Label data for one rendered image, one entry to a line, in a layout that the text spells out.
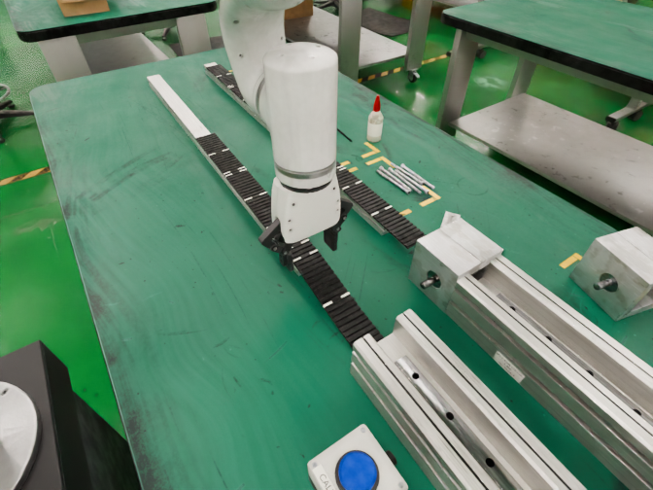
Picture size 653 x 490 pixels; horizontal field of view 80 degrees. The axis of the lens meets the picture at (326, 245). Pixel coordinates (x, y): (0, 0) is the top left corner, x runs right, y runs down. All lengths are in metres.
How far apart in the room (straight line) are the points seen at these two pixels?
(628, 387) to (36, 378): 0.73
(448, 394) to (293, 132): 0.37
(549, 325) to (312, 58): 0.48
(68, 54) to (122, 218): 1.58
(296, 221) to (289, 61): 0.22
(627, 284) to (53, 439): 0.79
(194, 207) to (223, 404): 0.44
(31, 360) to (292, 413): 0.34
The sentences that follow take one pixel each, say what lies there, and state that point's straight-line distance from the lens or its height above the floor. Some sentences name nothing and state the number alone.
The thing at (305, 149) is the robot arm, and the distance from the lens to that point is 0.48.
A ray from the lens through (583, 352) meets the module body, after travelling 0.64.
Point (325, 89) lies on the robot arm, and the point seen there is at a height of 1.13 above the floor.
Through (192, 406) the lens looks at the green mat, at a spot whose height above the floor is 0.78.
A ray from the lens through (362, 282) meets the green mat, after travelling 0.68.
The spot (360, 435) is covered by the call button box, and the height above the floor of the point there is 0.84.
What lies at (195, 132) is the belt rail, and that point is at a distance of 1.08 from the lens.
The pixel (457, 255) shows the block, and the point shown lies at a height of 0.87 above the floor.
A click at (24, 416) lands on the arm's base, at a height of 0.87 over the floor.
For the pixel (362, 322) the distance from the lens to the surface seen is 0.62.
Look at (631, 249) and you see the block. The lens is 0.77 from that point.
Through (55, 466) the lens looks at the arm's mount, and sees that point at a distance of 0.54.
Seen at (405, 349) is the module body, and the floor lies 0.82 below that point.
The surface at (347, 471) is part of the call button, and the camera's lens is 0.47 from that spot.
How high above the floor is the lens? 1.31
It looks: 45 degrees down
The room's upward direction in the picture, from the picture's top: straight up
